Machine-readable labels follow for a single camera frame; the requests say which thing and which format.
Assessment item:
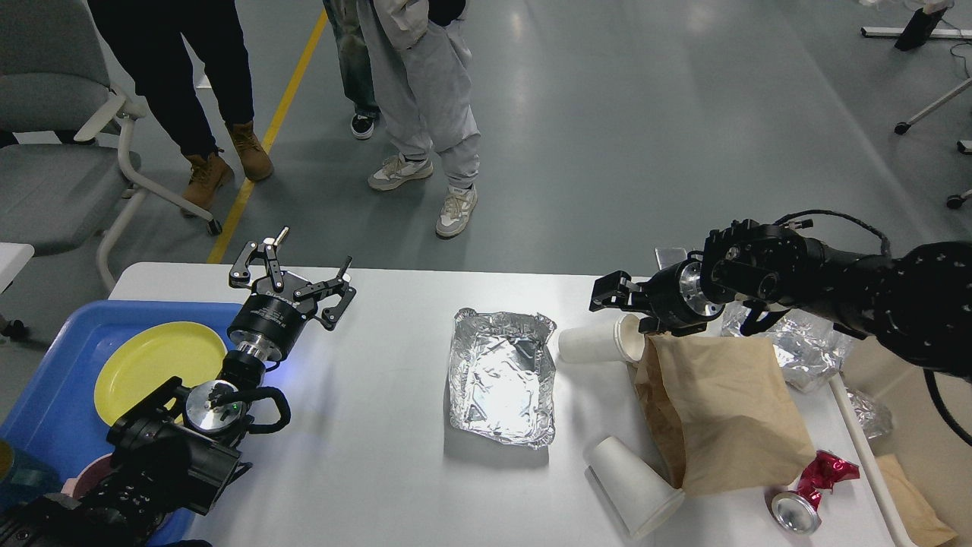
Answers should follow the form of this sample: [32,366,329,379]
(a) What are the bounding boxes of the person black trousers brown boots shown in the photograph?
[87,1,274,209]

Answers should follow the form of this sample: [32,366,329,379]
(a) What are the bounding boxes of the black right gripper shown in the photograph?
[589,260,725,337]

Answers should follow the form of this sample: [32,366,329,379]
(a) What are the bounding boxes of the red drink can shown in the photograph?
[768,450,860,536]

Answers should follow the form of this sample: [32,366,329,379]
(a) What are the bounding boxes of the beige plastic bin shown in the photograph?
[841,338,971,546]

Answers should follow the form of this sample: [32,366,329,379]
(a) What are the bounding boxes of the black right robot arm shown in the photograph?
[589,209,971,442]

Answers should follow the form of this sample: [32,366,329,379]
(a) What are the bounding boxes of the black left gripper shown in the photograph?
[226,226,357,362]

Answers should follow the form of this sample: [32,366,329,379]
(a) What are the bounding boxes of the metal floor socket plate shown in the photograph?
[654,247,688,270]

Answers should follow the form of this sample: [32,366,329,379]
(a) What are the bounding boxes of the pink mug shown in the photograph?
[60,454,112,501]

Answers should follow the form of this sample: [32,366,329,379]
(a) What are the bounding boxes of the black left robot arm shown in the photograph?
[2,228,355,546]

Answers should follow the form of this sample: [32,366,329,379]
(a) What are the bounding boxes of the white paper cup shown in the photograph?
[558,314,645,363]
[585,436,685,539]

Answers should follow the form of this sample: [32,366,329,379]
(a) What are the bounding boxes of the brown paper bag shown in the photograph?
[634,335,816,496]

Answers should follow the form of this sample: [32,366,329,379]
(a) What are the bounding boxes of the foil piece in bin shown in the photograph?
[847,387,895,441]

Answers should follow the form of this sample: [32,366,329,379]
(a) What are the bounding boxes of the person grey sweatpants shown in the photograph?
[357,1,481,239]

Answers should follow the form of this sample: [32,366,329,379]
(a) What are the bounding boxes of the foil wrap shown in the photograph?
[754,309,857,394]

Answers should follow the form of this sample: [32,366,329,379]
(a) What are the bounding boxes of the person faded jeans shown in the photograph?
[323,1,380,140]

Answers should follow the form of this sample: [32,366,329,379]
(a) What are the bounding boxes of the yellow plate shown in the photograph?
[93,321,228,425]

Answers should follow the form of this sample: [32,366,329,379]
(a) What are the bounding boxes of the brown paper in bin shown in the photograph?
[876,454,958,546]

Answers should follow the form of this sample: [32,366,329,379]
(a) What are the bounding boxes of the grey office chair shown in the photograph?
[1,1,222,289]

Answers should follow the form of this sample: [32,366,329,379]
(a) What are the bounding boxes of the lying white paper cup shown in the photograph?
[585,436,685,539]

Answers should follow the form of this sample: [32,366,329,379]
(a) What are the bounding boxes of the aluminium foil tray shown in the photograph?
[447,308,557,450]

